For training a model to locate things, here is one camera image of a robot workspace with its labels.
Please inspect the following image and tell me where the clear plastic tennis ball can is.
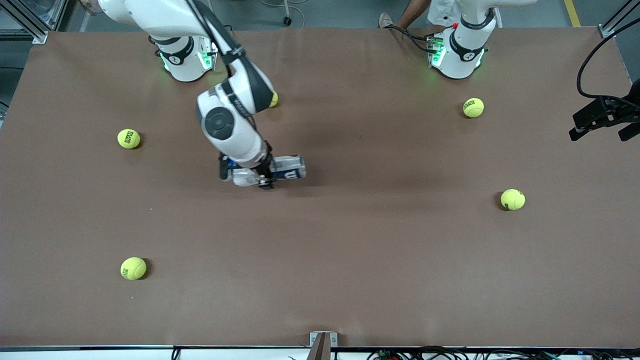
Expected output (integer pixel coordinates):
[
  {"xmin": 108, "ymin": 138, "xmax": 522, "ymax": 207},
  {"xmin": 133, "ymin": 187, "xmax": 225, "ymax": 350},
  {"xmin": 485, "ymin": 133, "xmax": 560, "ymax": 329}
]
[{"xmin": 227, "ymin": 155, "xmax": 307, "ymax": 188}]

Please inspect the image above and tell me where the person's bare leg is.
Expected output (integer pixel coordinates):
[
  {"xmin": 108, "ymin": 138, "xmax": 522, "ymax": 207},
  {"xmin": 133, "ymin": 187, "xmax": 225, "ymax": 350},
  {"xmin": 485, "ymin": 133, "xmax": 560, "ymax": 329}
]
[{"xmin": 394, "ymin": 0, "xmax": 432, "ymax": 29}]

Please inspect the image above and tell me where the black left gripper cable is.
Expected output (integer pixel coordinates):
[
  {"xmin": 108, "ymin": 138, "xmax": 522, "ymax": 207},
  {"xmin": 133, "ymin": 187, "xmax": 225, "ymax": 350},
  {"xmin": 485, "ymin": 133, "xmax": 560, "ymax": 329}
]
[{"xmin": 576, "ymin": 19, "xmax": 640, "ymax": 99}]

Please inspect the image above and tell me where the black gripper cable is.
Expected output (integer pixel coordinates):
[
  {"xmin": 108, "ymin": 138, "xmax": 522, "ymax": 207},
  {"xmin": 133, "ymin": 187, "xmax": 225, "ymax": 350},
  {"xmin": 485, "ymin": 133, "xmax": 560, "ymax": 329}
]
[
  {"xmin": 576, "ymin": 19, "xmax": 640, "ymax": 99},
  {"xmin": 186, "ymin": 0, "xmax": 247, "ymax": 76}
]

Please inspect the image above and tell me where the aluminium frame post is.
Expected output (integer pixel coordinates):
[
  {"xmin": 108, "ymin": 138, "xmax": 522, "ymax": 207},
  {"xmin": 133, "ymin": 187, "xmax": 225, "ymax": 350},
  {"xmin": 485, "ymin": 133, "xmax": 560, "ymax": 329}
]
[
  {"xmin": 0, "ymin": 0, "xmax": 68, "ymax": 45},
  {"xmin": 598, "ymin": 0, "xmax": 640, "ymax": 38}
]

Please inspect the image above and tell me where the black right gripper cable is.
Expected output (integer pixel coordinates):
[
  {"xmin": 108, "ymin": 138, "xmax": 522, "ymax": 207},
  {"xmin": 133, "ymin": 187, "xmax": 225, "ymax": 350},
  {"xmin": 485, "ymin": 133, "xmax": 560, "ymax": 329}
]
[{"xmin": 186, "ymin": 0, "xmax": 247, "ymax": 76}]

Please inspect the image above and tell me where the grey metal camera mount bracket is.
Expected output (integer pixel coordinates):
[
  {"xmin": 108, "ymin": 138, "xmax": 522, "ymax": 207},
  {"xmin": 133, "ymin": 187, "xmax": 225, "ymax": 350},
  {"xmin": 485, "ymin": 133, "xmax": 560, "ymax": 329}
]
[{"xmin": 306, "ymin": 331, "xmax": 338, "ymax": 360}]

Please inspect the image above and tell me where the black left arm base cable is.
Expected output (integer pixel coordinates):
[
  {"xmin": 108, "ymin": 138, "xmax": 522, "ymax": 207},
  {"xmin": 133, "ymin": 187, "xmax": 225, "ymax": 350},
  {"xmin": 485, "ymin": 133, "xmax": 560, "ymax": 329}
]
[{"xmin": 390, "ymin": 24, "xmax": 436, "ymax": 55}]

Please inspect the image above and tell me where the black cable bundle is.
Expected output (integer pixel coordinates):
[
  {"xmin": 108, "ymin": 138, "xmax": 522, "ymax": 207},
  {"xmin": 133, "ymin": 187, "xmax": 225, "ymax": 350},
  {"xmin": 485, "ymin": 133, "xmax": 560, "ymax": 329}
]
[{"xmin": 367, "ymin": 345, "xmax": 640, "ymax": 360}]

